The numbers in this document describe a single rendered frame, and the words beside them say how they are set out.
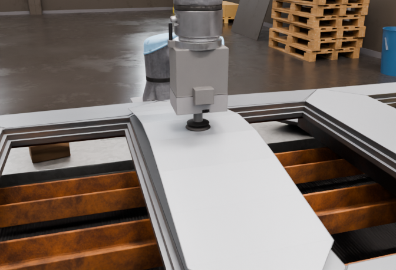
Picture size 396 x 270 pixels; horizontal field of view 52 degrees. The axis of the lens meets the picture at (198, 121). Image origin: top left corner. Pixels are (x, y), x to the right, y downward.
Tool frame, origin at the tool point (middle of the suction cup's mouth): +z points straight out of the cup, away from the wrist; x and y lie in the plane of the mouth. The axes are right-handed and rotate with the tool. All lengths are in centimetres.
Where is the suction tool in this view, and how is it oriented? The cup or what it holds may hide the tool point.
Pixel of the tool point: (198, 133)
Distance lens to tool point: 70.2
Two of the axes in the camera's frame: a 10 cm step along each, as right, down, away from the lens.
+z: 0.0, 9.3, 3.6
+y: 9.8, -0.8, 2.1
